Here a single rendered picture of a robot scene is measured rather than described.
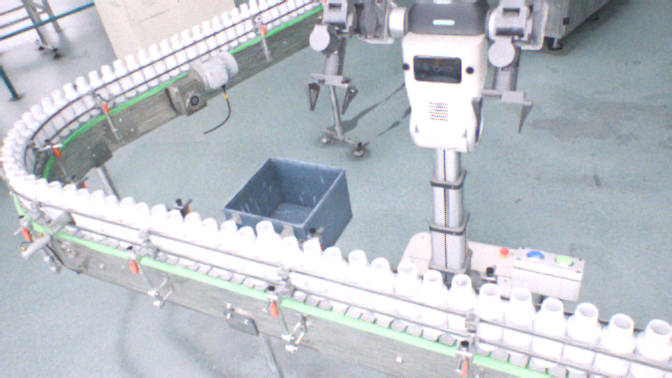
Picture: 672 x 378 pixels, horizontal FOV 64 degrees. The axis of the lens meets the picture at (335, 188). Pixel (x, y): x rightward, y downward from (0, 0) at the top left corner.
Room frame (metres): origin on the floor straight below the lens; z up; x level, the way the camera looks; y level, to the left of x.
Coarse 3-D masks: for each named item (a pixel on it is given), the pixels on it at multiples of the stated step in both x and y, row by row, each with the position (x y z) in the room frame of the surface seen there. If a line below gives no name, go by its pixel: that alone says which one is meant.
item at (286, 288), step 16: (32, 208) 1.39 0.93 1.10; (176, 208) 1.28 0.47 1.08; (32, 224) 1.35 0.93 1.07; (144, 240) 1.16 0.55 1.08; (304, 240) 1.00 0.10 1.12; (320, 240) 1.04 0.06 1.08; (48, 256) 1.35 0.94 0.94; (128, 256) 1.11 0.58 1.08; (144, 272) 1.11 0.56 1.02; (288, 272) 0.91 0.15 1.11; (160, 288) 1.12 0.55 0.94; (272, 288) 0.87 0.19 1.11; (288, 288) 0.92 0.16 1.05; (480, 288) 0.75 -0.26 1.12; (160, 304) 1.10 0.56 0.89; (272, 304) 0.85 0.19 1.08; (288, 336) 0.86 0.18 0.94; (464, 352) 0.63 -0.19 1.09; (464, 368) 0.61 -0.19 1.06; (480, 368) 0.66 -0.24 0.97
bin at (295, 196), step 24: (264, 168) 1.63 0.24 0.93; (288, 168) 1.64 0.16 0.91; (312, 168) 1.58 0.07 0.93; (336, 168) 1.53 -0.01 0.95; (240, 192) 1.50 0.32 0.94; (264, 192) 1.60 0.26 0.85; (288, 192) 1.65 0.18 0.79; (312, 192) 1.59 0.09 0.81; (336, 192) 1.45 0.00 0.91; (240, 216) 1.38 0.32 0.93; (264, 216) 1.57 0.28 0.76; (288, 216) 1.58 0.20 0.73; (312, 216) 1.30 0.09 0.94; (336, 216) 1.42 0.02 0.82; (336, 240) 1.40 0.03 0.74
